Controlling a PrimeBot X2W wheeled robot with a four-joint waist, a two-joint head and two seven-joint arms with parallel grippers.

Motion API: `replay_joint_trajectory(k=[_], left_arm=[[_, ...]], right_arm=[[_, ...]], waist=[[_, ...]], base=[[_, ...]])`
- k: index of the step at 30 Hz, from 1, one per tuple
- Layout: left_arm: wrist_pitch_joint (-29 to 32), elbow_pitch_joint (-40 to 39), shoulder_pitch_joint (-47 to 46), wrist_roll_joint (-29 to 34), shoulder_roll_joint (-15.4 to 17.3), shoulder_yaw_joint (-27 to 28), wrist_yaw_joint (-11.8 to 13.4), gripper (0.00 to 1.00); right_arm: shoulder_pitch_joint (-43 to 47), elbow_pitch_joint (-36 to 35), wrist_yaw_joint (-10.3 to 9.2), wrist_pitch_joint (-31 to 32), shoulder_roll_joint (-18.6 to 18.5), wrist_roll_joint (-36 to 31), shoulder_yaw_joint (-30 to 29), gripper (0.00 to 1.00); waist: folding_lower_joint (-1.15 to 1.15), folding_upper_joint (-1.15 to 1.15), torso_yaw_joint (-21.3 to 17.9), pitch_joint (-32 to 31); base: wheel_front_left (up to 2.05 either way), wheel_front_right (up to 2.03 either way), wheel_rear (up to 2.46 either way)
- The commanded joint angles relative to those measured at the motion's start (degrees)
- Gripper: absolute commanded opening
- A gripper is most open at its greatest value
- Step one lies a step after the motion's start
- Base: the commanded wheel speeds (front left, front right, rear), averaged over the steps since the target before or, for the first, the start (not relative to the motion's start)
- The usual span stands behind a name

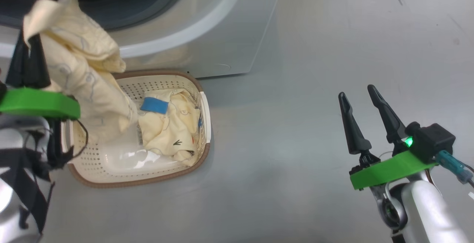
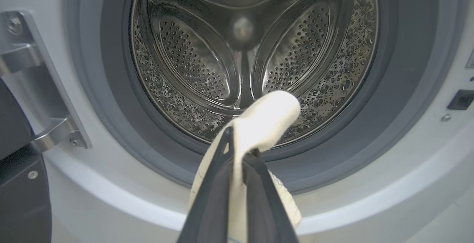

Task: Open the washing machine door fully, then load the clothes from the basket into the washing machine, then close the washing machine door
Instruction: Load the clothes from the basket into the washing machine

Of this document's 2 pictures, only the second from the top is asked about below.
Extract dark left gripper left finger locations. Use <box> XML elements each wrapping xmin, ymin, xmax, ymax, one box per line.
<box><xmin>177</xmin><ymin>126</ymin><xmax>234</xmax><ymax>243</ymax></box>

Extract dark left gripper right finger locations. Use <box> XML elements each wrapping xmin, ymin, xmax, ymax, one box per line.
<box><xmin>243</xmin><ymin>149</ymin><xmax>300</xmax><ymax>243</ymax></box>

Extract dark round glass washer door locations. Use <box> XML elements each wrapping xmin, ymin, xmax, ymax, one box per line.
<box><xmin>0</xmin><ymin>78</ymin><xmax>52</xmax><ymax>243</ymax></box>

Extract white front-load washing machine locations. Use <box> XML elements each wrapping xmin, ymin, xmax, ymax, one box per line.
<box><xmin>0</xmin><ymin>0</ymin><xmax>474</xmax><ymax>243</ymax></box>

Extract stainless steel washing machine drum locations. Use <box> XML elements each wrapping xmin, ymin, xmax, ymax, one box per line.
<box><xmin>130</xmin><ymin>0</ymin><xmax>379</xmax><ymax>147</ymax></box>

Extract silver metal door hinge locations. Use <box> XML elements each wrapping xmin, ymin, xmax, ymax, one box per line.
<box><xmin>0</xmin><ymin>10</ymin><xmax>92</xmax><ymax>153</ymax></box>

